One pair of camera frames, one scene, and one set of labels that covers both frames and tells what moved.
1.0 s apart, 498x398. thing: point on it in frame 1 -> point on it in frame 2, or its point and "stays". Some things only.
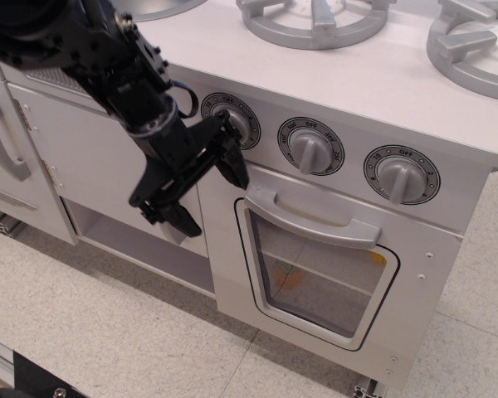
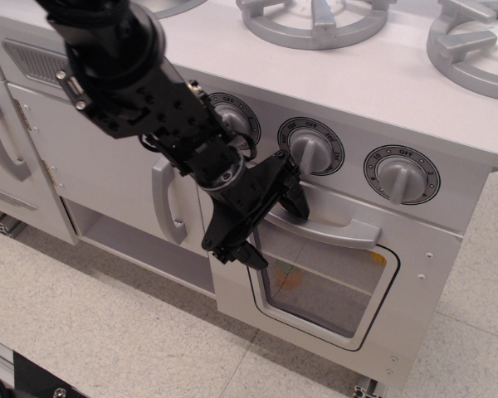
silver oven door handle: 358,234 stays
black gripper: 173,152 -> 239,207
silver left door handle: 18,169 stays
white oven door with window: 358,288 stays
